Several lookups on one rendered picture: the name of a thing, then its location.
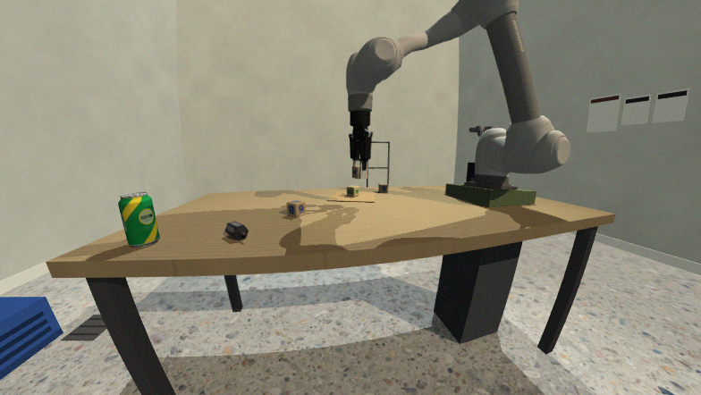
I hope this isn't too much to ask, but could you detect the tan mat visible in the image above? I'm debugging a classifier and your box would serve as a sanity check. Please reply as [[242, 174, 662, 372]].
[[327, 192, 376, 203]]

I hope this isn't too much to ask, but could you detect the green drink can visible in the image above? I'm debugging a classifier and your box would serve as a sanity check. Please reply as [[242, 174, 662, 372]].
[[118, 192, 160, 248]]

